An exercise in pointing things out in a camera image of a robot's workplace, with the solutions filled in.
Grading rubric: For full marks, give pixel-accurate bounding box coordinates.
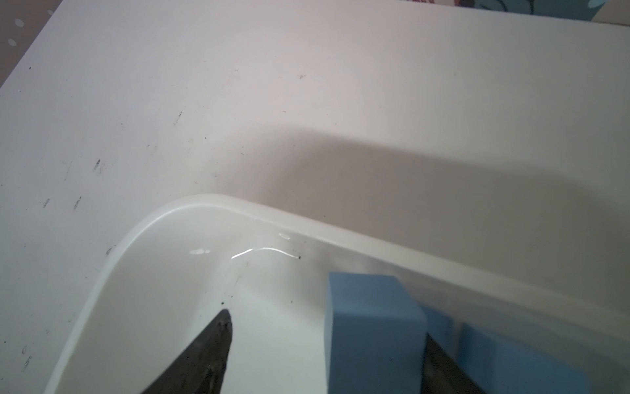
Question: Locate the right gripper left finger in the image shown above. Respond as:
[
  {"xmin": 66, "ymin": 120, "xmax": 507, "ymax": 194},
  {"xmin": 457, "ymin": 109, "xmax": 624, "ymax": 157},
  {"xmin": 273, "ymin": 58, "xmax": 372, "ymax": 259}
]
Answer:
[{"xmin": 143, "ymin": 309, "xmax": 233, "ymax": 394}]

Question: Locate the long blue block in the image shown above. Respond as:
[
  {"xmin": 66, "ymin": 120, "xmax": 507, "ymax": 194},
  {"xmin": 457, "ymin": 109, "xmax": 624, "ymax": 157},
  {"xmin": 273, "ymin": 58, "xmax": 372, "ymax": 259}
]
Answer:
[{"xmin": 457, "ymin": 323, "xmax": 591, "ymax": 393}]

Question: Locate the blue cube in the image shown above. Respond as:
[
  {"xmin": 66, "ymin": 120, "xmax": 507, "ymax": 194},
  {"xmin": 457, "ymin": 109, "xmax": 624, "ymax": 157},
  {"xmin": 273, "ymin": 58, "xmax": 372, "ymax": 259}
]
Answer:
[{"xmin": 324, "ymin": 273, "xmax": 428, "ymax": 393}]

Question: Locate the white plastic tray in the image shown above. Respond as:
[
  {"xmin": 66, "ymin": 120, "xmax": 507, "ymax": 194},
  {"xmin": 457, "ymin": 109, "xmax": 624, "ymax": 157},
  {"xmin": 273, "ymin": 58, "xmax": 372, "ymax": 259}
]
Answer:
[{"xmin": 46, "ymin": 195, "xmax": 629, "ymax": 393}]

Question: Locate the blue block cluster piece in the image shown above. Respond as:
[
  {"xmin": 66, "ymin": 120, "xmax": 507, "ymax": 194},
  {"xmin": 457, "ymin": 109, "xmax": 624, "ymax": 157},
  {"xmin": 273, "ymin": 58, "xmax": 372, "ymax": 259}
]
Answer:
[{"xmin": 420, "ymin": 304, "xmax": 455, "ymax": 357}]

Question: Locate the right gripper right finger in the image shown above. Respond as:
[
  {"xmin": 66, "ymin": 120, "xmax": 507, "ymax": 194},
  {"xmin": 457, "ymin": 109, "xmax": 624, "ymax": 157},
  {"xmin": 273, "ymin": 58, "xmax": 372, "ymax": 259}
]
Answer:
[{"xmin": 421, "ymin": 334, "xmax": 485, "ymax": 394}]

